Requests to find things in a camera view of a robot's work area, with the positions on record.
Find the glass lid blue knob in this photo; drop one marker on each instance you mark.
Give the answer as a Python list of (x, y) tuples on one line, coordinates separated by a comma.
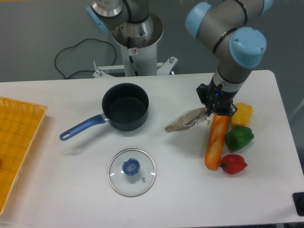
[(131, 172)]

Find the orange baguette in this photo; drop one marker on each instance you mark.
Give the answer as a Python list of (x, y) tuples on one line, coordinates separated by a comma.
[(215, 145)]

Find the bagged toast slice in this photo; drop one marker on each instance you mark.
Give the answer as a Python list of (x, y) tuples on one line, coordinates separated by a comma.
[(188, 120)]

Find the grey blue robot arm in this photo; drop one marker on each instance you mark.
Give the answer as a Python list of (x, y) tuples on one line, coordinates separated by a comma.
[(221, 29)]

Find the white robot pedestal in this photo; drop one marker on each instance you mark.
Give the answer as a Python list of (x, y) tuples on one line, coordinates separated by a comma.
[(138, 44)]

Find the green bell pepper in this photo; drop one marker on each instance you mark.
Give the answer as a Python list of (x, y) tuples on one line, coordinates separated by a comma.
[(238, 138)]

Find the black object at table corner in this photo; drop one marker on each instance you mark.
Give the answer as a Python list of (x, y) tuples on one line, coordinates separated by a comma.
[(298, 198)]

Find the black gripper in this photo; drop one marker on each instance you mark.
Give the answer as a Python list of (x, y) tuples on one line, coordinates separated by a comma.
[(216, 100)]

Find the red bell pepper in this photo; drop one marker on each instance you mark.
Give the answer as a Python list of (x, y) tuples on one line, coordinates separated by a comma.
[(233, 164)]

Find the dark saucepan blue handle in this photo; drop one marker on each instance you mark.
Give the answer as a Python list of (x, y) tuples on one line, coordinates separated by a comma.
[(125, 107)]

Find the yellow bell pepper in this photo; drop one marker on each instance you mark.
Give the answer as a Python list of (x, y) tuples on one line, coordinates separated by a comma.
[(242, 116)]

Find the yellow woven basket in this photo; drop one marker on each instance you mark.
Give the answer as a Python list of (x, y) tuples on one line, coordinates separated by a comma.
[(19, 124)]

